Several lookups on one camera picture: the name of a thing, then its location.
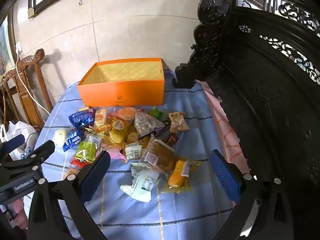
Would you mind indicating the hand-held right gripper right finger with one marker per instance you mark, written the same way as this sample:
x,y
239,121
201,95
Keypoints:
x,y
225,177

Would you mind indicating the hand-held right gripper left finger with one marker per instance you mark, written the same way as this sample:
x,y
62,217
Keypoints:
x,y
96,166

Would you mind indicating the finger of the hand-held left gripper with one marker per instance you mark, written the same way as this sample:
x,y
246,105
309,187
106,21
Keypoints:
x,y
13,141
42,150

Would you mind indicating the yellow soft bread packet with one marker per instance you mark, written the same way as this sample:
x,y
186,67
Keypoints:
x,y
118,132

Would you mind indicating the orange bread packet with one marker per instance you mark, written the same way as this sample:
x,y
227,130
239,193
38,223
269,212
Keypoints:
x,y
128,112

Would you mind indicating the clear packet with white label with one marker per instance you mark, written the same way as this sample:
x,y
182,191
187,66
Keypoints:
x,y
146,125

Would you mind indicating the green snack packet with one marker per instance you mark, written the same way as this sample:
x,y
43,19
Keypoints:
x,y
156,113

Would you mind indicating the orange rimmed yellow tray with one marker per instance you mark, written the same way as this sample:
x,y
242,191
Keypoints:
x,y
125,90

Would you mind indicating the white plastic bag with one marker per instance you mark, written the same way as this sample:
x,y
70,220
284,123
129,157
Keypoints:
x,y
21,135

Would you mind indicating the yellow-green snack packet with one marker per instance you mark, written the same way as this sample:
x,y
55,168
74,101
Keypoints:
x,y
88,148

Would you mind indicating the pale yellow small packet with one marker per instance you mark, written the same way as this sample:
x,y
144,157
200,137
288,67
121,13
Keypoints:
x,y
59,137

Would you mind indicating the pink snack packet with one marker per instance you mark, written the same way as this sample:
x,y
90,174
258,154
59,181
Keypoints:
x,y
114,153

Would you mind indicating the blue snack packet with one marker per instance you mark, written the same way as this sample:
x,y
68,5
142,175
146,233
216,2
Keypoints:
x,y
81,120
72,139

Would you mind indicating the small packet with white label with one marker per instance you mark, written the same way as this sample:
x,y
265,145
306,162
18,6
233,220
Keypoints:
x,y
133,150

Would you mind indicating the pink patterned cloth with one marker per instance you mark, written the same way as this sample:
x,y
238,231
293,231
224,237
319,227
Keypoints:
x,y
226,135

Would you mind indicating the yellow cake roll packet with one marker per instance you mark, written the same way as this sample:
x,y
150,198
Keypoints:
x,y
180,175

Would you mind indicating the orange-yellow snack packet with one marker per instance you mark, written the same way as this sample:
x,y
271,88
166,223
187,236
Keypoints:
x,y
101,119

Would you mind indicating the white and green packet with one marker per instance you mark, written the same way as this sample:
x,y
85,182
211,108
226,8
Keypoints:
x,y
141,183

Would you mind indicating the brown carved wooden chair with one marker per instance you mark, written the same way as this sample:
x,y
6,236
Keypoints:
x,y
27,92

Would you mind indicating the large clear brown cake packet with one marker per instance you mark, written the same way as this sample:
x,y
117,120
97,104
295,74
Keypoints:
x,y
160,157

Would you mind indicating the small red-brown packet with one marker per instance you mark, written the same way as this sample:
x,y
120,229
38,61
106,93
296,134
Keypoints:
x,y
171,139

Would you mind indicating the beige snack packet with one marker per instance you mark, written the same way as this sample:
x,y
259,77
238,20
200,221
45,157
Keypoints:
x,y
178,122

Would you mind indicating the dark chocolate bar packet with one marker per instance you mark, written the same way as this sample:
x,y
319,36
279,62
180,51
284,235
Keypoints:
x,y
161,130

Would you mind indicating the blue checked tablecloth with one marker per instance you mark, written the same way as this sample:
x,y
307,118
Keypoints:
x,y
155,217

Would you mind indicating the dark carved wooden furniture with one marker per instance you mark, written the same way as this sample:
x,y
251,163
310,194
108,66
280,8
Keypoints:
x,y
270,92

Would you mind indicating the white wall socket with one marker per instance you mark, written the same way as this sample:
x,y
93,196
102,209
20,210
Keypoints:
x,y
18,48

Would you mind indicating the colourful wall painting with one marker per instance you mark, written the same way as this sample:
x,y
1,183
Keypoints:
x,y
5,47

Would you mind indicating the beige wall box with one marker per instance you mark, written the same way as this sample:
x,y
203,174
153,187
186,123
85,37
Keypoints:
x,y
31,12

